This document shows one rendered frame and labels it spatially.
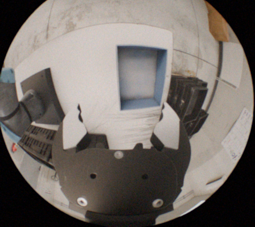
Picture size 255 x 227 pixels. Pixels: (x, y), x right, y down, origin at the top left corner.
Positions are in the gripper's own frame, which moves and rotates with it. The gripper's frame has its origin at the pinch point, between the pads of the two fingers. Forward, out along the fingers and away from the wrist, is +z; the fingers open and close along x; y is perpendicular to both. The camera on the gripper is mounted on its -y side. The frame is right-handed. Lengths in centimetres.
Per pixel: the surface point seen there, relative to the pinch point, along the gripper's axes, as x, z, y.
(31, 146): -58, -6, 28
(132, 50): 3.5, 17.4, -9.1
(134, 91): 4.9, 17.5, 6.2
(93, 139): -15.4, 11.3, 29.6
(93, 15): -34, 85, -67
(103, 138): -10.3, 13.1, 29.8
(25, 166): -329, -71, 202
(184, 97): 55, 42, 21
